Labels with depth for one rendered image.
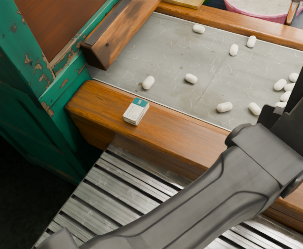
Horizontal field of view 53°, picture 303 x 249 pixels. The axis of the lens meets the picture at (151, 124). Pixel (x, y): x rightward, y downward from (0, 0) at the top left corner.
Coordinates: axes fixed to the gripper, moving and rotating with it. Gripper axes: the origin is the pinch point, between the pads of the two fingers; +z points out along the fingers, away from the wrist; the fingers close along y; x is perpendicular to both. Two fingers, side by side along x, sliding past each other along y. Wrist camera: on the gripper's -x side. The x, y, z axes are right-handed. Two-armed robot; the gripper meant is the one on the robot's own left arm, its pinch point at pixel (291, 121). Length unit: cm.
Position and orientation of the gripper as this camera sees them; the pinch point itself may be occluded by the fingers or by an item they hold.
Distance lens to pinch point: 59.6
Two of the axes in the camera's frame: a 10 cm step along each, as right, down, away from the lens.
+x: -2.3, 9.0, 3.7
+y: -8.7, -3.6, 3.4
